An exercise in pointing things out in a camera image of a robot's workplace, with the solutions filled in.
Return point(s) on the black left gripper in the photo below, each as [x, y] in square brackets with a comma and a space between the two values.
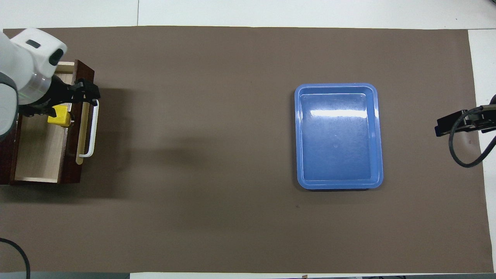
[62, 92]

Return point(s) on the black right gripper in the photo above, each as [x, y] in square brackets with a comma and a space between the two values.
[480, 119]

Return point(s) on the yellow cube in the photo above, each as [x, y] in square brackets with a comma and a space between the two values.
[60, 116]

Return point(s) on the dark wooden drawer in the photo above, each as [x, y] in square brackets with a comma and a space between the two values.
[38, 155]

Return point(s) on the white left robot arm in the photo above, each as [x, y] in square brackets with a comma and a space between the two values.
[23, 58]

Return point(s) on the blue plastic tray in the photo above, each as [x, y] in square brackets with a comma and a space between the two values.
[337, 147]

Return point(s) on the brown table mat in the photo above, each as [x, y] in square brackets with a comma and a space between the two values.
[193, 135]

